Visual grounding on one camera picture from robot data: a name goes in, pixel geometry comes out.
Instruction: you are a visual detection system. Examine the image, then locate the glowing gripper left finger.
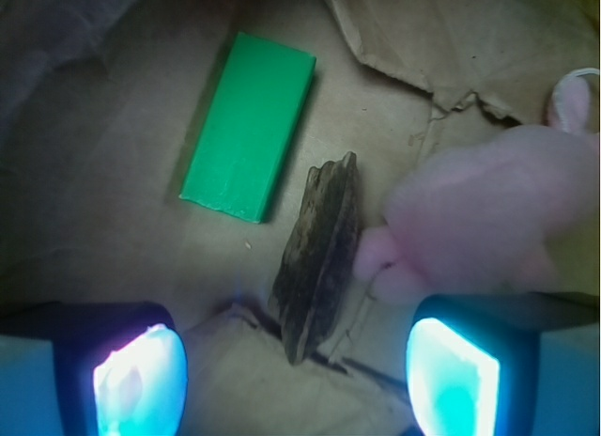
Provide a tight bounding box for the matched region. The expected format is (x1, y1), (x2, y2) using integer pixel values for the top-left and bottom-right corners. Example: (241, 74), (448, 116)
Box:
(1, 302), (188, 435)

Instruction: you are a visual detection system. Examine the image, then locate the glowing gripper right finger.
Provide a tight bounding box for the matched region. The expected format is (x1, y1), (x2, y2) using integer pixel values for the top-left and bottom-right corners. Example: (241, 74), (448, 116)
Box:
(406, 292), (600, 435)

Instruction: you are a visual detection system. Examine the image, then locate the dark wood chip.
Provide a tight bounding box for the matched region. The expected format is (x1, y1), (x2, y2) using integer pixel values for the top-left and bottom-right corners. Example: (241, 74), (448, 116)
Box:
(268, 151), (360, 366)

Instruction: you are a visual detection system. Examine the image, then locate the pink plush bunny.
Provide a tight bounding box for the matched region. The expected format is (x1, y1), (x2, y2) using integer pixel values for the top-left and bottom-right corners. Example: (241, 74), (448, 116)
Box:
(353, 67), (600, 304)

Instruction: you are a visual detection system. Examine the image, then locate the brown paper lined bin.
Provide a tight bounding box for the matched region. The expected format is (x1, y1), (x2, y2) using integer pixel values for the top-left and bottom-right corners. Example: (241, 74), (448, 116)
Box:
(1, 0), (600, 435)

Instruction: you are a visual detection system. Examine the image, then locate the green rectangular block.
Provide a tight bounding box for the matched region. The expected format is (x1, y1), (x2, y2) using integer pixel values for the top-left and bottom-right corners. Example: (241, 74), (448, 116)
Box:
(179, 33), (316, 223)

